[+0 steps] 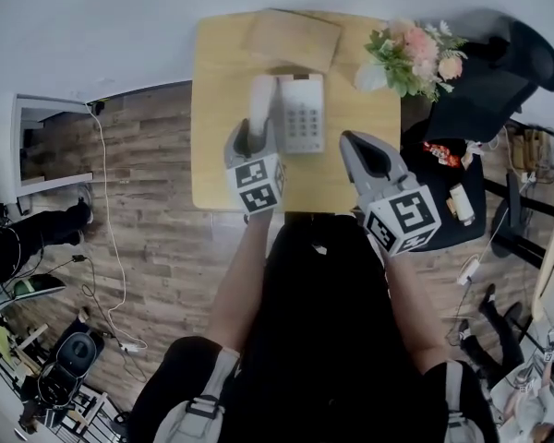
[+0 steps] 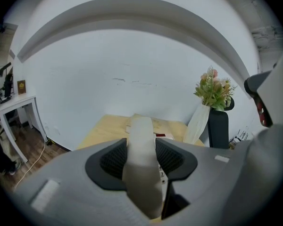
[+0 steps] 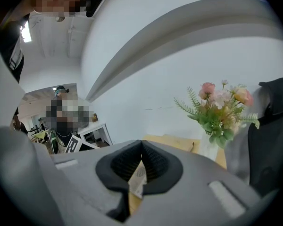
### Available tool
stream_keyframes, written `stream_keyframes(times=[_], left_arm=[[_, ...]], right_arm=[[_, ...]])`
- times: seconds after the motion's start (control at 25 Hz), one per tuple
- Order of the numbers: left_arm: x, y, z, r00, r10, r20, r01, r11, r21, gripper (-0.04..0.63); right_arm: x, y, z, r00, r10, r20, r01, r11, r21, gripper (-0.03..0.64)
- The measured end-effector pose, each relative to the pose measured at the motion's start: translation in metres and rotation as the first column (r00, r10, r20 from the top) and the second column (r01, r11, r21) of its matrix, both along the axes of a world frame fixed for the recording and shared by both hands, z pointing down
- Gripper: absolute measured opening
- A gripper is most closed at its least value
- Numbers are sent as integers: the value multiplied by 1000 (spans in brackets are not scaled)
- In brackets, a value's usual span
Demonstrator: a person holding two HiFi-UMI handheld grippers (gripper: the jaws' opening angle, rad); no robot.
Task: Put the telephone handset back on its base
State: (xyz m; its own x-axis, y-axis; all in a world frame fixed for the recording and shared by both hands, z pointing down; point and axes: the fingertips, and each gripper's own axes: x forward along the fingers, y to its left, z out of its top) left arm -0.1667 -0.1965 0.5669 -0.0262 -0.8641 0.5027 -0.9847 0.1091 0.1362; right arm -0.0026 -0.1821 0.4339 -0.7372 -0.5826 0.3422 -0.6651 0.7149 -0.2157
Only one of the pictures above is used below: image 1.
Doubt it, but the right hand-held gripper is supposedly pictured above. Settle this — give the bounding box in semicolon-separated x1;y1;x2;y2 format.
339;129;444;258

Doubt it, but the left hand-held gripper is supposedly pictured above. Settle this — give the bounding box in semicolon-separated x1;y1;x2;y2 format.
224;116;288;217

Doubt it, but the white telephone handset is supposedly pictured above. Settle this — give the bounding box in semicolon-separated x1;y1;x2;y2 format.
248;75;279;138

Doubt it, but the person's left forearm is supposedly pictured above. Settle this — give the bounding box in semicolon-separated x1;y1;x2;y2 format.
204;210;276;355

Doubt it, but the person's right forearm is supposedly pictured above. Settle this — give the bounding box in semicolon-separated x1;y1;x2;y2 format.
379;245;450;374

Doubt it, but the white desk telephone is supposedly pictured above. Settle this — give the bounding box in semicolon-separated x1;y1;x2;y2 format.
275;73;328;155

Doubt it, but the black side table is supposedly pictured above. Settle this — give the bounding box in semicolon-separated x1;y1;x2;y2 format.
398;121;487;254

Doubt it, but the red snack packet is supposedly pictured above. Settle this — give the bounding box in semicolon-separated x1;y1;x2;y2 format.
421;140;464;169

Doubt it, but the white cylindrical bottle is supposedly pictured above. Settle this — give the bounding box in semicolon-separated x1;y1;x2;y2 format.
449;184;477;226

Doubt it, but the white crumpled wrapper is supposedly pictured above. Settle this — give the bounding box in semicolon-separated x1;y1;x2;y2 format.
460;139;487;166

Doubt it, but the pink flower bouquet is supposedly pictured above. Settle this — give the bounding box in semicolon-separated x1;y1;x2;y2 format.
353;18;470;104

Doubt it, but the brown cardboard sheet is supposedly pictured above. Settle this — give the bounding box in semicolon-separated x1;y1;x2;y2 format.
238;8;343;76

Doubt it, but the black office chair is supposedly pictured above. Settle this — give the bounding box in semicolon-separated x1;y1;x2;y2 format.
422;15;554;143

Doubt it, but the white power adapter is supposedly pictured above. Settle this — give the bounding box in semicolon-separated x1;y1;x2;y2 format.
456;255;483;287

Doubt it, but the person's black clothing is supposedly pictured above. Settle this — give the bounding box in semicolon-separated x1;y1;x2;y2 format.
127;210;500;443

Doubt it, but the black rounded device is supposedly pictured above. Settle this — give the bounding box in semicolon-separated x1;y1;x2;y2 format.
38;322;107;409

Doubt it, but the black desk frame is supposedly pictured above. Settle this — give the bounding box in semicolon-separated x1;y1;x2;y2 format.
482;170;554;268

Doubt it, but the white floor cable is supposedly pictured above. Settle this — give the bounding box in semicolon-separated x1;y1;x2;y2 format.
85;101;150;355

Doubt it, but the tan box with cables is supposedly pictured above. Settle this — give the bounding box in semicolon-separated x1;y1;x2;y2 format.
506;125;554;185

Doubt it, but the grey backpack strap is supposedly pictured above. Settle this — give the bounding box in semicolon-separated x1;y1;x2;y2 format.
153;345;242;443
441;359;480;443

